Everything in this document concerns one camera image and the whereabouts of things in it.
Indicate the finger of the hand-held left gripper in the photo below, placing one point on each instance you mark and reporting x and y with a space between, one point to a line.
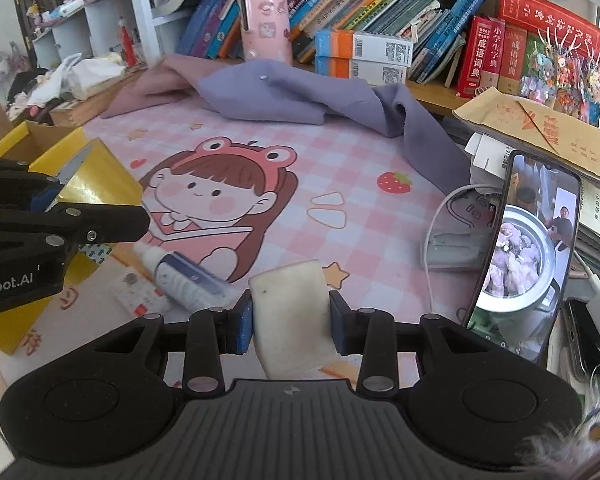
47 196
115 225

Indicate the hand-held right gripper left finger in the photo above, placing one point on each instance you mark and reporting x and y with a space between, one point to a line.
242 325

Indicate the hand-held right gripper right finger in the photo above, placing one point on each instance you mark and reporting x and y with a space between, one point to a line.
341 325

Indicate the silver scissors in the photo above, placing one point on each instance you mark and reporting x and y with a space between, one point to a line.
75 165

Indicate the yellow cardboard box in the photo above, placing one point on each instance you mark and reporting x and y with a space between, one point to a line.
102 180

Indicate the white rectangular block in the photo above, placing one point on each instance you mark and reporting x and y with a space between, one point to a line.
290 320

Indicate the white dropper bottle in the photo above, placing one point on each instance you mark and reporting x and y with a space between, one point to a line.
190 280

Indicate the small white medicine box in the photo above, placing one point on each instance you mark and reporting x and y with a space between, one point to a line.
135 296

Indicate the wooden box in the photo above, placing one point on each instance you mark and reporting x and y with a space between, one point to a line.
80 110

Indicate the white plastic bag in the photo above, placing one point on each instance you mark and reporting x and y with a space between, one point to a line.
87 72

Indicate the white power strip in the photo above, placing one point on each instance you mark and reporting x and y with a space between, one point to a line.
455 252

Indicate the pink cartoon table mat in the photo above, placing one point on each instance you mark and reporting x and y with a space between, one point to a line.
330 160

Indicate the black smartphone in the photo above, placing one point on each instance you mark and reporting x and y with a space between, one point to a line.
525 260

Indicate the white shelf unit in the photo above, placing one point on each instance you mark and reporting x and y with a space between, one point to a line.
140 10

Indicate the purple cloth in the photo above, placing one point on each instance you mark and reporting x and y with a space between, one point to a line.
280 95

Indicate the white paper sheet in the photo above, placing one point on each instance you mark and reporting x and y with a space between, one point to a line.
485 160

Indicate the black flat device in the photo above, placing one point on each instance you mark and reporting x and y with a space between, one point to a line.
582 340

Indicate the grey fur pompom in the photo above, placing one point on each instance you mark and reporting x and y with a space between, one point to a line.
555 452

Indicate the pink pen holder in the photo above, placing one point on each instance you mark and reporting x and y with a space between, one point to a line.
265 25

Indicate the orange and white box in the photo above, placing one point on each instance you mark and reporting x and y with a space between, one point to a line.
365 71
365 46

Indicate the brown paper envelope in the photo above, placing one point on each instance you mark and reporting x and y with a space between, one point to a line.
530 125

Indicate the red dictionary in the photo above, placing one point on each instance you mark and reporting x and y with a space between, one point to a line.
512 65
480 60

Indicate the row of books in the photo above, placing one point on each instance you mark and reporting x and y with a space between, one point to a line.
380 10

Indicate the colourful hair clip pack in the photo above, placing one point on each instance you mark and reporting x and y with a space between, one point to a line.
570 80

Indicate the red printed box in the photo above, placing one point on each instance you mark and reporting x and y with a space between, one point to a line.
530 10

